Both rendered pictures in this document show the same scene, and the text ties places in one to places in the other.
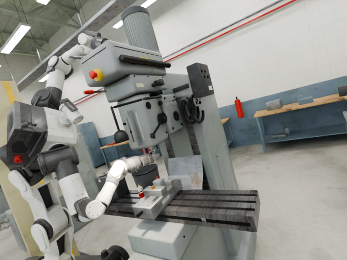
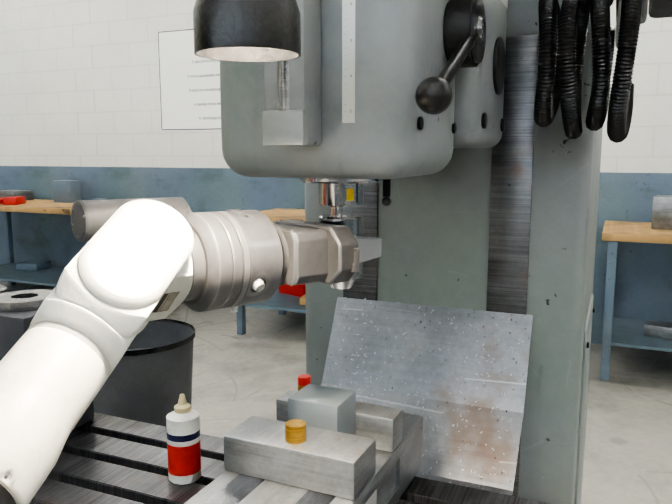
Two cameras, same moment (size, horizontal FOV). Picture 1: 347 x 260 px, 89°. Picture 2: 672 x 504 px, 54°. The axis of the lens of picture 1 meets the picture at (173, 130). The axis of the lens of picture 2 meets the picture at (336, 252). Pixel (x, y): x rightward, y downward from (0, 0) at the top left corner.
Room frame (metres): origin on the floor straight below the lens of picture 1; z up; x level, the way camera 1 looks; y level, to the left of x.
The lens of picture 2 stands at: (0.45, 0.28, 1.33)
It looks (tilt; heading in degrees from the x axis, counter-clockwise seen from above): 9 degrees down; 351
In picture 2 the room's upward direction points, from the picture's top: straight up
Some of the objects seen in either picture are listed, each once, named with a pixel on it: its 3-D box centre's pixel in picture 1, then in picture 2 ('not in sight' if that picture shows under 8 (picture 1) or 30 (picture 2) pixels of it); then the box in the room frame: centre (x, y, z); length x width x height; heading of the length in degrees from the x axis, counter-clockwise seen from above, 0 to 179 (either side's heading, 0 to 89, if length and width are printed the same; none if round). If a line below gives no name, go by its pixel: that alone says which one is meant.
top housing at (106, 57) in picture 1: (128, 67); not in sight; (1.14, 0.16, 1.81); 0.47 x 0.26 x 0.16; 148
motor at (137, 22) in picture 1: (141, 36); not in sight; (1.34, 0.04, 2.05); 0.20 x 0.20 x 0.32
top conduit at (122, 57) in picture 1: (148, 62); not in sight; (1.08, 0.03, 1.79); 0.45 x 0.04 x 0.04; 148
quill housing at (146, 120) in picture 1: (143, 120); (343, 16); (1.13, 0.17, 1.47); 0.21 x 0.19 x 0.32; 58
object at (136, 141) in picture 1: (132, 128); (291, 22); (1.03, 0.23, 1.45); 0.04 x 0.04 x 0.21; 58
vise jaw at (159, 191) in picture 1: (155, 191); (299, 454); (1.09, 0.22, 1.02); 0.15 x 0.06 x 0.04; 57
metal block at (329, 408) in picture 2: (159, 184); (322, 420); (1.14, 0.19, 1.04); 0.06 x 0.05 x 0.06; 57
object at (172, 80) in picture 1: (173, 88); not in sight; (1.55, -0.09, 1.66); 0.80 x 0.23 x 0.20; 148
